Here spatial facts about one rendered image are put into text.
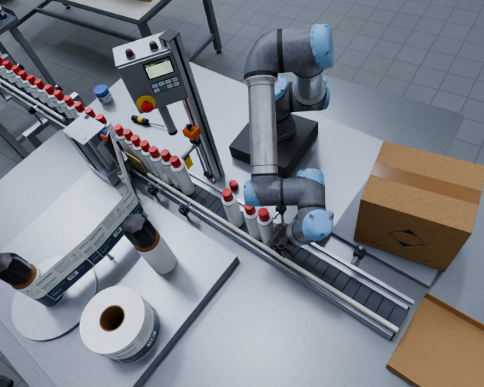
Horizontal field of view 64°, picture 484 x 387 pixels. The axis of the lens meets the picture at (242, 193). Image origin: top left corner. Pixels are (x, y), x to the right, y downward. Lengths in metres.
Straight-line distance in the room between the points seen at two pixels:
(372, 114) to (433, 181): 0.64
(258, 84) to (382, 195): 0.48
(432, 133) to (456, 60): 1.78
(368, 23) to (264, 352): 3.08
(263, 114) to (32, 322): 1.05
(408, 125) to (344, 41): 1.93
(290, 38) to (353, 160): 0.70
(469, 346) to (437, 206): 0.43
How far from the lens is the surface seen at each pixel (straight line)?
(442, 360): 1.37
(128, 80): 1.23
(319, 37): 1.11
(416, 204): 1.22
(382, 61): 3.44
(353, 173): 1.61
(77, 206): 1.74
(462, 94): 3.25
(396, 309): 1.33
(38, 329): 1.56
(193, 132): 1.32
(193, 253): 1.43
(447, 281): 1.45
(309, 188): 1.05
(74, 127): 1.63
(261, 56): 1.11
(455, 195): 1.26
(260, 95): 1.09
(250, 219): 1.26
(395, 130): 1.77
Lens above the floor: 2.12
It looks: 55 degrees down
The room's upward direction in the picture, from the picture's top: 15 degrees counter-clockwise
